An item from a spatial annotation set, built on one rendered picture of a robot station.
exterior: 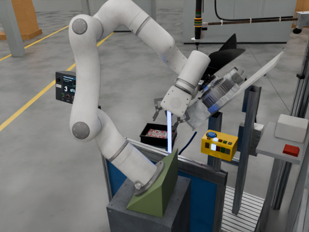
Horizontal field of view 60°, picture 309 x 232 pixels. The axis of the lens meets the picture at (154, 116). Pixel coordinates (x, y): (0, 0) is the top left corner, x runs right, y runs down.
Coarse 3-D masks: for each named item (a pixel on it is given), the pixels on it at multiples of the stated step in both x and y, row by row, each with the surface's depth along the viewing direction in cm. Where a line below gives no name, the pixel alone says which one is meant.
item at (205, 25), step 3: (204, 24) 151; (207, 24) 151; (201, 27) 153; (204, 27) 152; (201, 30) 153; (204, 30) 153; (201, 33) 153; (204, 33) 153; (201, 36) 154; (204, 36) 154; (192, 39) 155; (195, 39) 155; (198, 39) 155; (201, 39) 154
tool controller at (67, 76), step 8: (56, 72) 176; (64, 72) 176; (72, 72) 179; (56, 80) 175; (64, 80) 173; (72, 80) 169; (56, 88) 179; (72, 88) 171; (56, 96) 180; (64, 96) 176
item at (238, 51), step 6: (234, 48) 145; (210, 54) 145; (216, 54) 148; (222, 54) 150; (228, 54) 151; (234, 54) 152; (240, 54) 153; (216, 60) 157; (222, 60) 157; (228, 60) 158; (210, 66) 165; (216, 66) 164; (222, 66) 164
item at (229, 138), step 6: (216, 132) 139; (204, 138) 135; (222, 138) 134; (228, 138) 134; (234, 138) 134; (204, 144) 135; (210, 144) 133; (216, 144) 131; (222, 144) 130; (234, 144) 130; (204, 150) 137; (210, 150) 135; (234, 150) 132; (216, 156) 135; (222, 156) 133; (228, 156) 131
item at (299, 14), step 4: (296, 12) 155; (300, 12) 152; (304, 12) 152; (308, 12) 151; (296, 16) 155; (300, 16) 151; (304, 16) 150; (308, 16) 150; (300, 20) 151; (304, 20) 151; (308, 20) 151; (296, 24) 155; (300, 24) 152; (304, 24) 152; (308, 24) 152
